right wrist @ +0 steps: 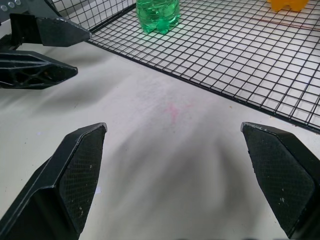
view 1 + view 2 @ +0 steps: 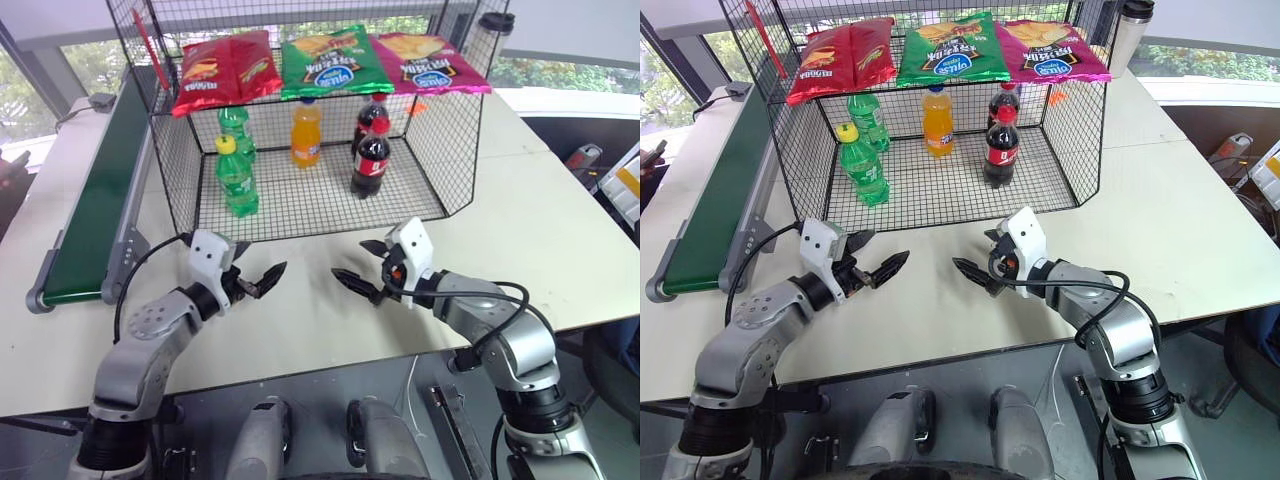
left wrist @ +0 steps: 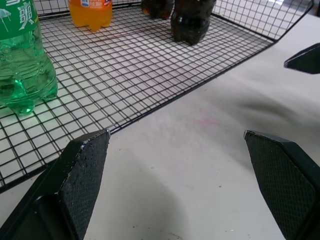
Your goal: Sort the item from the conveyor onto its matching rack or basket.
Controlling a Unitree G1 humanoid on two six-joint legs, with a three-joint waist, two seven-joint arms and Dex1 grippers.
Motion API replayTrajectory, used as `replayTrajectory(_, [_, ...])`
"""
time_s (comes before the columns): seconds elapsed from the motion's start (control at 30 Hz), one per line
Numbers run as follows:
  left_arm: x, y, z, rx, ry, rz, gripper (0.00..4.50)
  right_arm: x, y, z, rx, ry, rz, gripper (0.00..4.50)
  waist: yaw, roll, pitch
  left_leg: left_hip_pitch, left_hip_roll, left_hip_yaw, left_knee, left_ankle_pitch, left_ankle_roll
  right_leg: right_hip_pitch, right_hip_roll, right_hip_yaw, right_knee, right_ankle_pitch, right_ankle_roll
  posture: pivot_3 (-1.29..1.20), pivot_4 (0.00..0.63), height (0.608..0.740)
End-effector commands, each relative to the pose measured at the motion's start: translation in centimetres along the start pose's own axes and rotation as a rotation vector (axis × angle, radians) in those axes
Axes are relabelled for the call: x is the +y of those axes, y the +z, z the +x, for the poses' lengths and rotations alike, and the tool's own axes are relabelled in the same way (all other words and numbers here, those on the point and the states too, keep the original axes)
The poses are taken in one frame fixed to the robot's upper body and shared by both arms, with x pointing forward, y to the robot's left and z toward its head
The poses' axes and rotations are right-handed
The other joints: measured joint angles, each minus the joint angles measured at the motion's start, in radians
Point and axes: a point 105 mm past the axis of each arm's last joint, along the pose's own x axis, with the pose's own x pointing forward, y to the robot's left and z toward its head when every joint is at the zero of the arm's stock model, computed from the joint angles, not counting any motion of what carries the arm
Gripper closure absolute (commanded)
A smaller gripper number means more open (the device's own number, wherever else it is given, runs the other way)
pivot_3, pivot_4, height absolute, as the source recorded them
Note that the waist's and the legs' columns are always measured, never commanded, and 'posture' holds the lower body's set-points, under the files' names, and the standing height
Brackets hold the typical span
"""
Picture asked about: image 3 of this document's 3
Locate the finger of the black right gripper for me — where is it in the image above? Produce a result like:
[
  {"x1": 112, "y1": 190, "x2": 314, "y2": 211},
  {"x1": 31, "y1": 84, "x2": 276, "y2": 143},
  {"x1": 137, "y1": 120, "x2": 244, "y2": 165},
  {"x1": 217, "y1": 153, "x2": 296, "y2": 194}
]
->
[{"x1": 243, "y1": 129, "x2": 320, "y2": 240}]

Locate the black pointed left gripper right finger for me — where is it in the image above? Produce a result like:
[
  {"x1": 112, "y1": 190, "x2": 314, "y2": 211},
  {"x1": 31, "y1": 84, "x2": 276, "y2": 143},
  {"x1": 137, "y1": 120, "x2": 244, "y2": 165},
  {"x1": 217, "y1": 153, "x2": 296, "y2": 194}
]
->
[{"x1": 283, "y1": 42, "x2": 320, "y2": 75}]

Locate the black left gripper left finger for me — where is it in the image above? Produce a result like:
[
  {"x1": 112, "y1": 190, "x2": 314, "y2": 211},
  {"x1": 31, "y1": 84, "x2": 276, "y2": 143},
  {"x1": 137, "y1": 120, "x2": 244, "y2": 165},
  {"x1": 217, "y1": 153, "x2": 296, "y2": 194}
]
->
[{"x1": 0, "y1": 129, "x2": 111, "y2": 240}]

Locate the dark cola bottle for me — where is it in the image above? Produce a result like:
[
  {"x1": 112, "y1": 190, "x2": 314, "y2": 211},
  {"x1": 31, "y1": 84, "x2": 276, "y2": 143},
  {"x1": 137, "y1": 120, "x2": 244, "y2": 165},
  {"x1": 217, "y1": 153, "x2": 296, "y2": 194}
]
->
[
  {"x1": 141, "y1": 0, "x2": 175, "y2": 20},
  {"x1": 170, "y1": 0, "x2": 217, "y2": 46}
]

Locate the green soda bottle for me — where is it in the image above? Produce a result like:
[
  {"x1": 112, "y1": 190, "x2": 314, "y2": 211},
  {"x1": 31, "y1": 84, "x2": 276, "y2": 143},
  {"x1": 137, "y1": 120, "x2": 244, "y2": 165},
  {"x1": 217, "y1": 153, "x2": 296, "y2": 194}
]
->
[{"x1": 0, "y1": 0, "x2": 59, "y2": 116}]

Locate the orange soda bottle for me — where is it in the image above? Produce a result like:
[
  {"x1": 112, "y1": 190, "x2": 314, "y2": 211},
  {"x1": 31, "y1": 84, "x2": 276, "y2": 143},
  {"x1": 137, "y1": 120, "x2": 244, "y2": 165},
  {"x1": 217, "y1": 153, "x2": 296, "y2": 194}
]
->
[{"x1": 67, "y1": 0, "x2": 113, "y2": 33}]

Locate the black wire mesh tray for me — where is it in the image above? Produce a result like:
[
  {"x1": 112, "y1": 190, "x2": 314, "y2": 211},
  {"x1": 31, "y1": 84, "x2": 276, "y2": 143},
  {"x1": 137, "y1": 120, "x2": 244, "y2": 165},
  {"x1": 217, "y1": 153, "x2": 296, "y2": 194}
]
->
[{"x1": 0, "y1": 0, "x2": 314, "y2": 195}]

